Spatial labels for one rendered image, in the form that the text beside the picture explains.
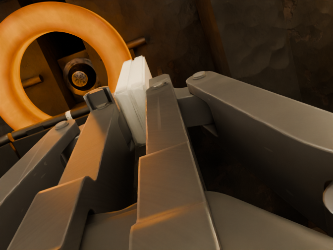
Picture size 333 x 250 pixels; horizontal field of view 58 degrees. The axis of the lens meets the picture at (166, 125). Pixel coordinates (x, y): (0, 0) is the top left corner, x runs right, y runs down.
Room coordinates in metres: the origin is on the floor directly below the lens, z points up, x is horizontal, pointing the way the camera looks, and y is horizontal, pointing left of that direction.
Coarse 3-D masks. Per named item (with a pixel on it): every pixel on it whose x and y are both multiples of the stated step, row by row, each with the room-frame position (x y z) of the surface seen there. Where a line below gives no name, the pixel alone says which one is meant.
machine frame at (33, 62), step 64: (0, 0) 0.52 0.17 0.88; (64, 0) 0.58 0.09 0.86; (128, 0) 0.45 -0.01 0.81; (192, 0) 0.44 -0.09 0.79; (320, 0) 0.43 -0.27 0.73; (192, 64) 0.44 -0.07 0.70; (320, 64) 0.43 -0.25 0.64; (0, 128) 0.47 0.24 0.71; (192, 128) 0.45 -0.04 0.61; (256, 192) 0.44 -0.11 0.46
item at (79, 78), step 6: (72, 66) 0.48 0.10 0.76; (78, 66) 0.48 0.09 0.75; (84, 66) 0.48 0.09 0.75; (90, 66) 0.48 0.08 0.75; (72, 72) 0.47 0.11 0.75; (78, 72) 0.47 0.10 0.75; (84, 72) 0.47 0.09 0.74; (90, 72) 0.48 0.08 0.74; (72, 78) 0.47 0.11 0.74; (78, 78) 0.47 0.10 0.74; (84, 78) 0.47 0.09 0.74; (90, 78) 0.47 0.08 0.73; (72, 84) 0.48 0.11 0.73; (78, 84) 0.47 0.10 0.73; (84, 84) 0.47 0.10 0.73; (90, 84) 0.48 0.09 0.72; (84, 90) 0.48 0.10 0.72
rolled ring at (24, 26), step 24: (0, 24) 0.39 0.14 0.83; (24, 24) 0.38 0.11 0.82; (48, 24) 0.38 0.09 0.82; (72, 24) 0.38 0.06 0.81; (96, 24) 0.38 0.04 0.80; (0, 48) 0.39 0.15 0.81; (24, 48) 0.41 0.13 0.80; (96, 48) 0.38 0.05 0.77; (120, 48) 0.38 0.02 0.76; (0, 72) 0.39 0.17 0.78; (0, 96) 0.39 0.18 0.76; (24, 96) 0.41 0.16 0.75; (24, 120) 0.39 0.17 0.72
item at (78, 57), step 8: (72, 56) 0.49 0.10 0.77; (80, 56) 0.49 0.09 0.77; (88, 56) 0.49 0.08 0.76; (64, 64) 0.49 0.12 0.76; (72, 64) 0.49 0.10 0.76; (88, 64) 0.49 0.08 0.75; (64, 72) 0.49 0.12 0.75; (64, 80) 0.49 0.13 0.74; (96, 80) 0.49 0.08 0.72; (72, 88) 0.49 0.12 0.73; (80, 96) 0.49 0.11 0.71
